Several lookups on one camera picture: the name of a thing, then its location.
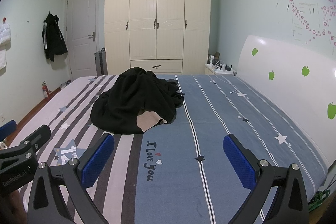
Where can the white nightstand with clutter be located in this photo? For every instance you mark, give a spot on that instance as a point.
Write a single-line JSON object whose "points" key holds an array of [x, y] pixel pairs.
{"points": [[215, 66]]}

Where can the black clothes pile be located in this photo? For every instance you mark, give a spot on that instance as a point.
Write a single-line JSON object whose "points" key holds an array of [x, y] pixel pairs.
{"points": [[137, 89]]}

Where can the black jacket hanging on wall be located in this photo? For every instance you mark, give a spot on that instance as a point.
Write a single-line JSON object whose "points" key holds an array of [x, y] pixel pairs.
{"points": [[53, 40]]}

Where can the white towel on wall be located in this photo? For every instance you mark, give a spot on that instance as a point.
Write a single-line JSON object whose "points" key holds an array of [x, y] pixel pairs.
{"points": [[5, 40]]}

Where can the green object beside bed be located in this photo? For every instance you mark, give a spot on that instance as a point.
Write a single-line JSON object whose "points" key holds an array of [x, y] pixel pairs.
{"points": [[318, 199]]}

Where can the white headboard green apples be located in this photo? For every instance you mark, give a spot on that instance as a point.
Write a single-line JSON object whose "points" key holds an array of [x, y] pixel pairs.
{"points": [[299, 81]]}

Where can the red fire extinguisher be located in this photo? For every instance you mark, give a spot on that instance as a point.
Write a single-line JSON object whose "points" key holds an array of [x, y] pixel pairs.
{"points": [[46, 91]]}

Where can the black garment with beige lining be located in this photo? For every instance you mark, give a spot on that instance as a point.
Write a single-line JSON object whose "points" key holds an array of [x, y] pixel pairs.
{"points": [[121, 114]]}

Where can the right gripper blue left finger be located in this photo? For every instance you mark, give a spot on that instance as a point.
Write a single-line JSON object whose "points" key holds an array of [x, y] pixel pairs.
{"points": [[46, 202]]}

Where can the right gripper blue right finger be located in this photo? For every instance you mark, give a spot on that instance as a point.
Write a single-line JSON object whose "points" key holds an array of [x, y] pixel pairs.
{"points": [[289, 204]]}

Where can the white room door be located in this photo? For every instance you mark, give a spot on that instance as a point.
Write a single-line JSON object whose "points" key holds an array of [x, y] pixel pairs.
{"points": [[81, 37]]}

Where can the cream four-door wardrobe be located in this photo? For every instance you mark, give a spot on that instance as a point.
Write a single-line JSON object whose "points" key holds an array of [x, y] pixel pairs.
{"points": [[163, 36]]}

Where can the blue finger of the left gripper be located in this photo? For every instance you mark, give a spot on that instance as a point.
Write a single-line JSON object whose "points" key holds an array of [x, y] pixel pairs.
{"points": [[7, 129]]}

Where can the striped star bed sheet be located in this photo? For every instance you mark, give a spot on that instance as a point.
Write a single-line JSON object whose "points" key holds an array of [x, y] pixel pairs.
{"points": [[178, 172]]}

